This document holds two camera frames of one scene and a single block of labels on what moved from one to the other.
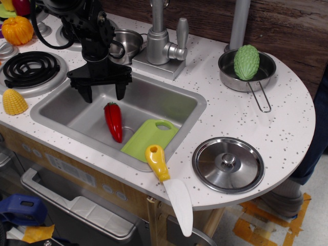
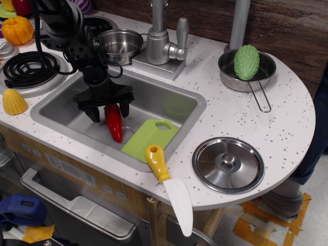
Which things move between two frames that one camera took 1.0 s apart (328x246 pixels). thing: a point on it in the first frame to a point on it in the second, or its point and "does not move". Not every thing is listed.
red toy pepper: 113,113 does not move
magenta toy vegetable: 23,7 does not move
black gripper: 100,73 to 101,94
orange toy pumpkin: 17,30 does not move
